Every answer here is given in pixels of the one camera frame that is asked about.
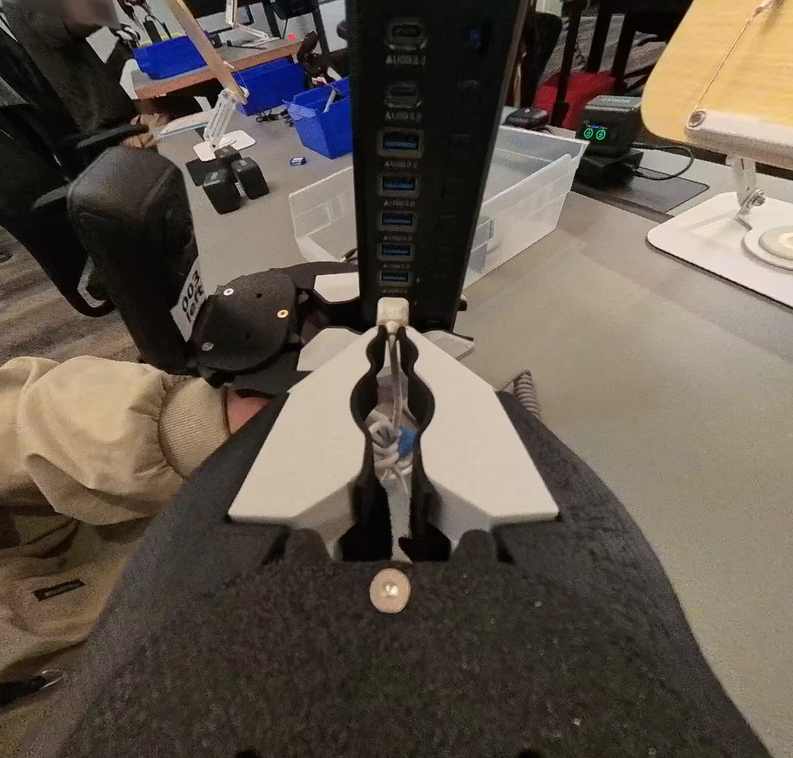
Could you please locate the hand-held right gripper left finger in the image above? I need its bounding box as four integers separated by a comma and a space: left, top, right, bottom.
228, 325, 397, 564

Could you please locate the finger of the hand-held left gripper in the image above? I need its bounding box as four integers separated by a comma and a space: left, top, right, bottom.
297, 327, 476, 372
315, 274, 361, 305

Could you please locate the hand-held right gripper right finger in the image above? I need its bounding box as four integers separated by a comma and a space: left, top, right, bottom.
396, 325, 560, 564

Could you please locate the white USB cable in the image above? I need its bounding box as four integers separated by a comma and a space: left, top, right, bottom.
366, 298, 417, 493

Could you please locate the clear plastic bin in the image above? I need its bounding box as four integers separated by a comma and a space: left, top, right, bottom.
290, 125, 589, 289

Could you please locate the black USB hub tower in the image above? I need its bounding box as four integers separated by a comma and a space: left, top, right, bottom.
342, 0, 535, 333

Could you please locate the person's left forearm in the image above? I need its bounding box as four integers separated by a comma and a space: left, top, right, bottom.
0, 355, 231, 523

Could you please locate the person's left hand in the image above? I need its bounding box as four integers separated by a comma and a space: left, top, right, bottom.
223, 393, 275, 435

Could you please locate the brown wooden table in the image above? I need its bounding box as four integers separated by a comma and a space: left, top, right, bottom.
132, 40, 307, 99

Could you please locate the white folding stand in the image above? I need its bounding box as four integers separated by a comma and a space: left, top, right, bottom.
223, 0, 289, 47

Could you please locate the black office chair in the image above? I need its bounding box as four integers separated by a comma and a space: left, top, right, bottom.
0, 2, 150, 319

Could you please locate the red bag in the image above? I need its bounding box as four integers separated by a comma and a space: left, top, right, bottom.
536, 71, 615, 128

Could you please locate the black power station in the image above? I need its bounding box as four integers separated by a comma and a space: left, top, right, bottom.
576, 95, 645, 187

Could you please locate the black desk mat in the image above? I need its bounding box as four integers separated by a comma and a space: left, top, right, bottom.
573, 173, 710, 217

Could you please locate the black power cable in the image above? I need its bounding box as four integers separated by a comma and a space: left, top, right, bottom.
626, 144, 696, 181

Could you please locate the black lanyard strap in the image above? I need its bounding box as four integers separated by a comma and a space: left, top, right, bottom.
0, 670, 66, 708

